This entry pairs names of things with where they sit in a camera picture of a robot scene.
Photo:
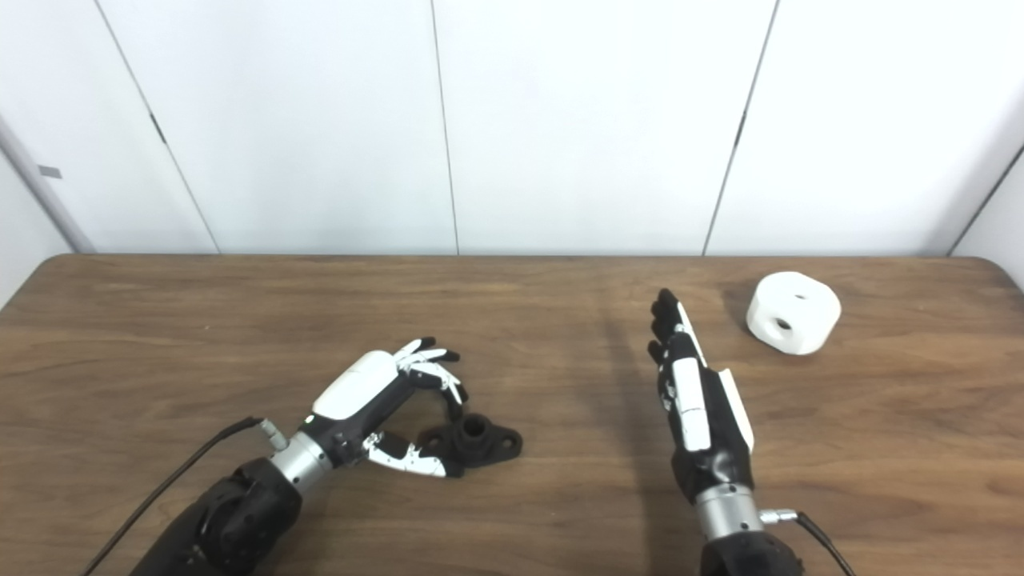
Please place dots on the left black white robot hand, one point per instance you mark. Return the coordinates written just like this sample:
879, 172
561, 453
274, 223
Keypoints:
356, 388

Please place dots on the black flanged holder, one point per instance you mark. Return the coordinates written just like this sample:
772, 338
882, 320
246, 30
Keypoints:
488, 444

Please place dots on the round white piece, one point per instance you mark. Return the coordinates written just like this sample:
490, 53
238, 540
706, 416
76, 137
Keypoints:
780, 300

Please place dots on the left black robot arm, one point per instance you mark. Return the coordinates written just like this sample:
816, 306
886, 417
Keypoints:
232, 520

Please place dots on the grey tape label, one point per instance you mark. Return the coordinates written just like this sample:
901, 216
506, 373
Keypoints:
50, 171

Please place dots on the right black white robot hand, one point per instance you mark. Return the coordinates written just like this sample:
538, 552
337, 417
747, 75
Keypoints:
694, 416

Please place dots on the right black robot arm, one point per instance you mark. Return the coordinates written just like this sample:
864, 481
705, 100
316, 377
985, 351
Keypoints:
740, 548

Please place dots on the grey wall corner trim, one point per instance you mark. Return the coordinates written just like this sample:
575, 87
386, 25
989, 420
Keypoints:
44, 184

